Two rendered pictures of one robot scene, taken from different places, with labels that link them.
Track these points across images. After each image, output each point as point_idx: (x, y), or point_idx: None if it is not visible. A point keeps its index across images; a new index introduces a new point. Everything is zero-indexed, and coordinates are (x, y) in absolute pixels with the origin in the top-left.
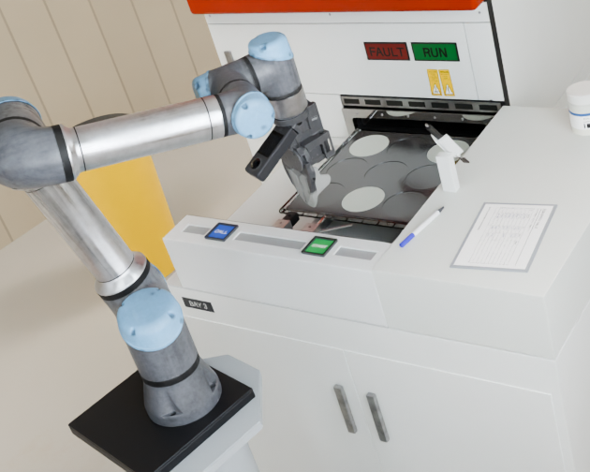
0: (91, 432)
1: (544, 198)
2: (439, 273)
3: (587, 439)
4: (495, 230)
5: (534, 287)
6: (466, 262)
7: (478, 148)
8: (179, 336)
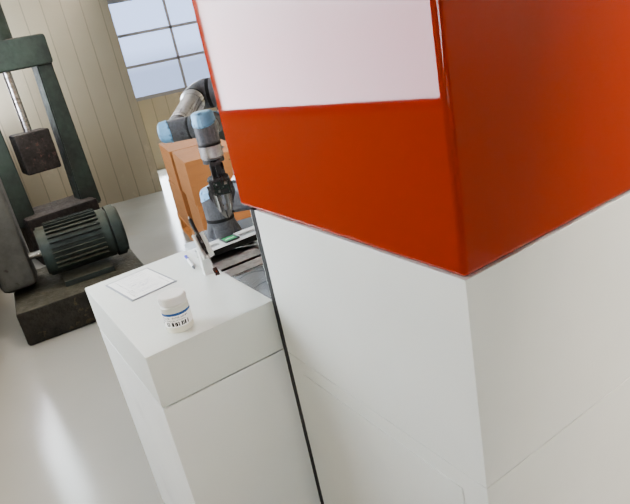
0: (238, 221)
1: (145, 299)
2: (148, 265)
3: (130, 405)
4: (147, 281)
5: (93, 286)
6: (141, 271)
7: (234, 285)
8: (202, 203)
